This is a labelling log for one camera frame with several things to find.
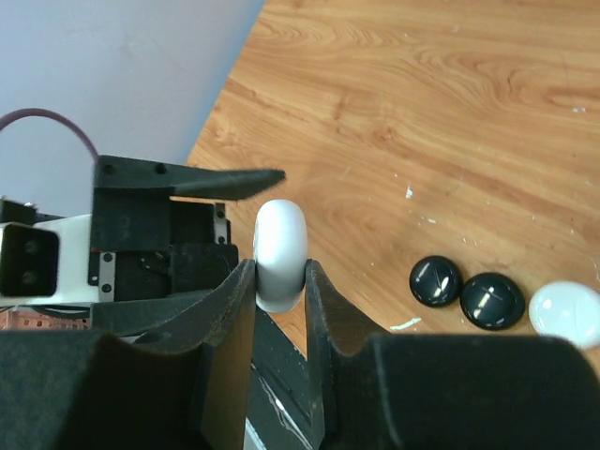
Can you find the white charging case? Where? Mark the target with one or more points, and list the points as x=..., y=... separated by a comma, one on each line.
x=280, y=252
x=568, y=310

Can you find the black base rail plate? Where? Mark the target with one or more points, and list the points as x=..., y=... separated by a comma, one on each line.
x=279, y=401

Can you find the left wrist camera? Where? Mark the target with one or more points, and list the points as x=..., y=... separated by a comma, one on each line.
x=44, y=259

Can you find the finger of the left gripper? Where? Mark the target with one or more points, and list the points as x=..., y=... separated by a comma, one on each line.
x=130, y=175

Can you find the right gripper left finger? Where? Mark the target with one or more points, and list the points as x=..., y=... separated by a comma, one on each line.
x=181, y=385

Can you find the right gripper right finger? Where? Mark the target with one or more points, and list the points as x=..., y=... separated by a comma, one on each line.
x=372, y=389

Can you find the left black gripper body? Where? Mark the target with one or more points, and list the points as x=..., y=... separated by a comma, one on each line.
x=149, y=246

